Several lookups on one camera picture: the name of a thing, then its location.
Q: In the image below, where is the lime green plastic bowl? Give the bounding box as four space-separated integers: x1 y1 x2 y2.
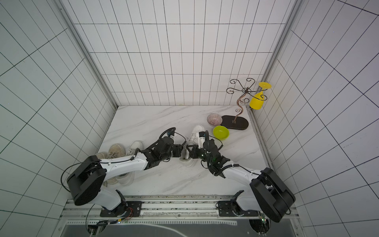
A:
213 125 230 141

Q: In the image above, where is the pink marbled bowl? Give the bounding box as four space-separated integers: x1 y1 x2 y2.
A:
207 114 223 127

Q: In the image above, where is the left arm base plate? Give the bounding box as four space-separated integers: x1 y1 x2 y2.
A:
100 201 143 218

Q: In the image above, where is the yellow plastic goblet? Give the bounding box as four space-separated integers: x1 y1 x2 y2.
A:
249 82 271 110

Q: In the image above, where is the white sneaker with laces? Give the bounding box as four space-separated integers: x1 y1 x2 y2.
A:
180 125 205 167

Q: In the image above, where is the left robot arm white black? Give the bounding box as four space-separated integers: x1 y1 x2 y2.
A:
66 127 186 215

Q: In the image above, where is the black oval stand base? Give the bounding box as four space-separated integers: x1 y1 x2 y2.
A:
221 115 249 130

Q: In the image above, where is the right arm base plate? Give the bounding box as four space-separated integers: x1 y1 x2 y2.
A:
216 200 259 217

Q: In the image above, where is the curly metal cup stand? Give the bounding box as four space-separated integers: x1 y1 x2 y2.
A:
226 78 261 116

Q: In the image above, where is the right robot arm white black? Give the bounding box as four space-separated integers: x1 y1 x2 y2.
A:
186 125 296 223

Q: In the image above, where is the beige shoe near wall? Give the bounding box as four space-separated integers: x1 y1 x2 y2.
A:
96 152 108 160

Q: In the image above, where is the aluminium rail frame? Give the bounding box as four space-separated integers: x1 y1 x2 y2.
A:
59 195 300 229

